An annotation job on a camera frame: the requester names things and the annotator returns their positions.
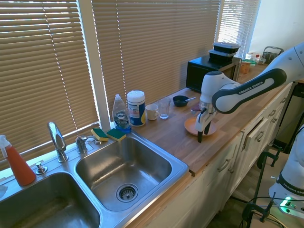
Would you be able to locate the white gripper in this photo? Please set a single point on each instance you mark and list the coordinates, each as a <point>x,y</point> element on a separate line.
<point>200,122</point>

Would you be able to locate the orange plate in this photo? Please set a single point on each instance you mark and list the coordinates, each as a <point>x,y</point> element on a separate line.
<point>190,126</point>

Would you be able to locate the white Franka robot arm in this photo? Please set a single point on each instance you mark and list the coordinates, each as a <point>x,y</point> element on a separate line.
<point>249,88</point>

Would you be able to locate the white ceramic mug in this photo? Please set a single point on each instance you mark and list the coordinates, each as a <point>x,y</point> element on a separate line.
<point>151,112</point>

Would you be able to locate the stainless steel double sink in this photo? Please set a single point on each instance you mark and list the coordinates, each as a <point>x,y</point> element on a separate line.
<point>133,166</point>

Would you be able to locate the small chrome sink knob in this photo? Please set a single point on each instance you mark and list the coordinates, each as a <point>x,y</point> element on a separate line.
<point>41,168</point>

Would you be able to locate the dark red small object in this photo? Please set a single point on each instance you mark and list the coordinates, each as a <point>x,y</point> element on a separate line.
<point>195,108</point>

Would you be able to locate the metal spoon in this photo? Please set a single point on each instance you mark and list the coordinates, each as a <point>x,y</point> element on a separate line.
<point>191,98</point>

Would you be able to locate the black bowl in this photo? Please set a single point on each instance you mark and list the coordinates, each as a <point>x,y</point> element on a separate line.
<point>179,101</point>

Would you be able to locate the white kitchen cabinets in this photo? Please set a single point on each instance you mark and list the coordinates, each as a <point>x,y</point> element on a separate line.
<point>218,175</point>

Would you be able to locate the clear drinking glass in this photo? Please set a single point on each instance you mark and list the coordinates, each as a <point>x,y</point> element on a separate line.
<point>164,108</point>

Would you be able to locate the black toaster oven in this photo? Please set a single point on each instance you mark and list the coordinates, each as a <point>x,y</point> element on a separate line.
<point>197,73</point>

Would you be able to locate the black clamp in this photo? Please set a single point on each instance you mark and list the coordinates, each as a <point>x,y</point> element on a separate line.
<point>262,159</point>
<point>251,209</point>

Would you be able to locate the white wipes canister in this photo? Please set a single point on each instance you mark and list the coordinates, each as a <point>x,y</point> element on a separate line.
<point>135,109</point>

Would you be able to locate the orange box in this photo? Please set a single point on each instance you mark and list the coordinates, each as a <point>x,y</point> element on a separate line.
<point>245,67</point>

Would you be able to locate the black food container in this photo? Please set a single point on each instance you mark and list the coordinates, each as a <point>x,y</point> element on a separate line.
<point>221,56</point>
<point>225,47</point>

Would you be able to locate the clear dish soap bottle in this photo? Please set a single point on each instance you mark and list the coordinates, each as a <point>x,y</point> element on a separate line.
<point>121,116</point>

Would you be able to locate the yellow green sponge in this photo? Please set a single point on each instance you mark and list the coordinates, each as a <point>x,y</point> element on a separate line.
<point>116,135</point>
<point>99,135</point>

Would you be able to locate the clear container green lid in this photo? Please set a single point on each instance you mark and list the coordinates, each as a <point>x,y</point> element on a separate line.
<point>252,57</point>

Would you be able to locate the dark appliance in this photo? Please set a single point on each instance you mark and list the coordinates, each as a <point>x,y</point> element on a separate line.
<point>293,114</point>

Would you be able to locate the metal drain strainer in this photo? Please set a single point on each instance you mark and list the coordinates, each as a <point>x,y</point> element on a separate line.
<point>127,192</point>

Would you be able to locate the wide tan window blind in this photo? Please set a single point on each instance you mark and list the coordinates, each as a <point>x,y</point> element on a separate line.
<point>154,47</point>
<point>42,71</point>

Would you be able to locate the narrow white window blind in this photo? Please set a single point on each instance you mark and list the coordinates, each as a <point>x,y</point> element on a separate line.
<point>237,23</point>

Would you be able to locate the chrome side sprayer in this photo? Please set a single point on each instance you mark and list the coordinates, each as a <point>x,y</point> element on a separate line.
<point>82,143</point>

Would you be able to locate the chrome faucet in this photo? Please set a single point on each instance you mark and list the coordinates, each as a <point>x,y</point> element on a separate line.
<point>58,142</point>

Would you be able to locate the orange spray bottle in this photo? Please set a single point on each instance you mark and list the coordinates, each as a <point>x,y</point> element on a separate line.
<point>20,166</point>

